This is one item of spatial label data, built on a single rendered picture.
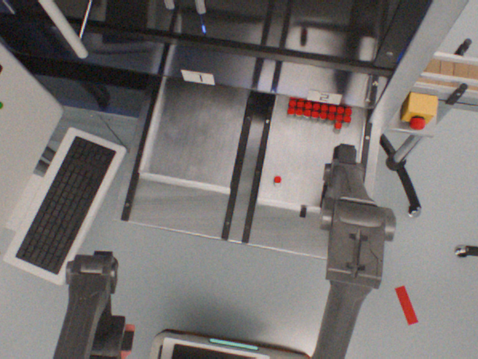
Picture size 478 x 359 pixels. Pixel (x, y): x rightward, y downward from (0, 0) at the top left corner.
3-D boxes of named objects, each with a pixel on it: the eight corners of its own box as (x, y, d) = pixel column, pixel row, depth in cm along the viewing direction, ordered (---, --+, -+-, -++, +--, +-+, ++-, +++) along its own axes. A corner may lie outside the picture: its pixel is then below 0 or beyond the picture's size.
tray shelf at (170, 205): (153, 68, 156) (151, 65, 155) (383, 104, 150) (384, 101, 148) (114, 220, 145) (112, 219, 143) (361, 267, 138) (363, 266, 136)
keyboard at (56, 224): (76, 136, 158) (74, 133, 156) (117, 151, 156) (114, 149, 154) (16, 257, 149) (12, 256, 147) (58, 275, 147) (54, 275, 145)
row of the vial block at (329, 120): (287, 112, 148) (287, 106, 144) (349, 122, 147) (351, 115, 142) (286, 119, 148) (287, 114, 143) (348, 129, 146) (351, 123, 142)
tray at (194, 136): (167, 67, 154) (165, 62, 151) (252, 80, 152) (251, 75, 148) (141, 175, 146) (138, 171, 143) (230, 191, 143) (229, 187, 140)
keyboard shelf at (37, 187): (50, 119, 163) (46, 116, 160) (128, 149, 159) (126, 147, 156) (-19, 251, 153) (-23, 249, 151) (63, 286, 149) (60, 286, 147)
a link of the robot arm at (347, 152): (323, 174, 113) (363, 179, 112) (330, 128, 117) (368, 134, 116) (319, 194, 124) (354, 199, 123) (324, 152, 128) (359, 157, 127)
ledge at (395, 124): (392, 86, 151) (394, 83, 149) (437, 93, 150) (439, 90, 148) (387, 131, 148) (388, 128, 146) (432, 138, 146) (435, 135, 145)
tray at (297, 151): (277, 88, 151) (277, 83, 147) (366, 101, 148) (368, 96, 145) (258, 199, 142) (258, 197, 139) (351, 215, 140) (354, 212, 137)
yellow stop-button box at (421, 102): (403, 96, 140) (411, 85, 133) (430, 100, 139) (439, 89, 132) (400, 122, 138) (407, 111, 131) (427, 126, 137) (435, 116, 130)
